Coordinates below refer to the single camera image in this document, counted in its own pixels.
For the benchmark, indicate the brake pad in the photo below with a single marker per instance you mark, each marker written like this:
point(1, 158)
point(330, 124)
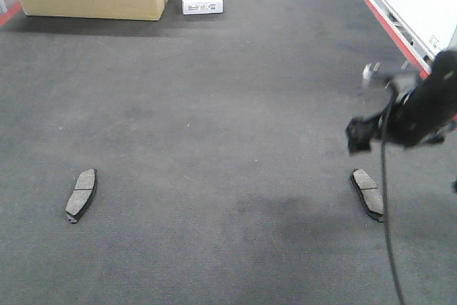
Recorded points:
point(369, 194)
point(82, 195)

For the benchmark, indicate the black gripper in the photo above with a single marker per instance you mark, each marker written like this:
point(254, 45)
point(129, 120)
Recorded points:
point(421, 112)

